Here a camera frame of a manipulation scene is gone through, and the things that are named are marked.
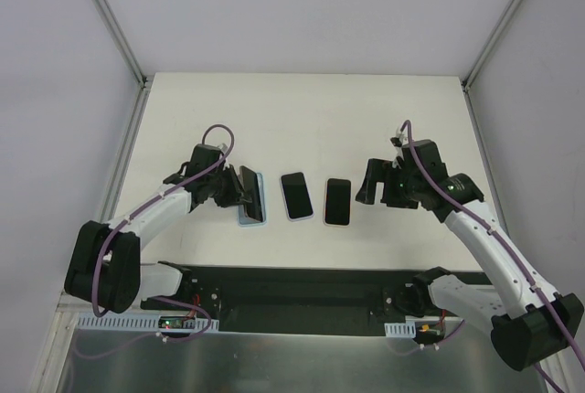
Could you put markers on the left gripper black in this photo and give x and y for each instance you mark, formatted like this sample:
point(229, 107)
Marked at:
point(230, 187)

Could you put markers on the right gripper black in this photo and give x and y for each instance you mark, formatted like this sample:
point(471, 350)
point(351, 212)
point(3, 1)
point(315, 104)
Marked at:
point(389, 187)

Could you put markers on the light blue phone case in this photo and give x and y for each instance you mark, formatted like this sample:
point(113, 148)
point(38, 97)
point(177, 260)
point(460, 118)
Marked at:
point(247, 222)

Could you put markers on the beige clear phone case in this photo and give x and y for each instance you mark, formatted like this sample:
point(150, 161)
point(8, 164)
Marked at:
point(325, 205)

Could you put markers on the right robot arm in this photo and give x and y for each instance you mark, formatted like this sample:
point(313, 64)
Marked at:
point(528, 319)

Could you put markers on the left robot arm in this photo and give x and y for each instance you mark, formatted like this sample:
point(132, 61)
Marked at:
point(106, 269)

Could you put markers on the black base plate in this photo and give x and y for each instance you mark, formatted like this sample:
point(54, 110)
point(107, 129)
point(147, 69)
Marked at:
point(306, 301)

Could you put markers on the right white cable duct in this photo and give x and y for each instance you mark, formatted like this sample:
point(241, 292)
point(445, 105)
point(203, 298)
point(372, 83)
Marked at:
point(412, 329)

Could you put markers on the white cable duct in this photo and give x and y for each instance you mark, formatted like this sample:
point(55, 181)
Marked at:
point(412, 329)
point(145, 323)

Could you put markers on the left white cable duct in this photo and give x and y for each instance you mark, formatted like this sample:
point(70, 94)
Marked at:
point(145, 323)

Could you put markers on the right aluminium frame post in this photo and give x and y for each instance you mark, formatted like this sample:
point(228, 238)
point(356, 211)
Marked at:
point(497, 33)

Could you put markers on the aluminium frame post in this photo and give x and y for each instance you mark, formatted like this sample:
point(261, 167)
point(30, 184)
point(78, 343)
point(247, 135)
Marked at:
point(121, 42)
point(497, 33)

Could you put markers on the left aluminium frame post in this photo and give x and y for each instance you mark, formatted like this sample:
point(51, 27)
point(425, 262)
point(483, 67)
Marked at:
point(121, 42)

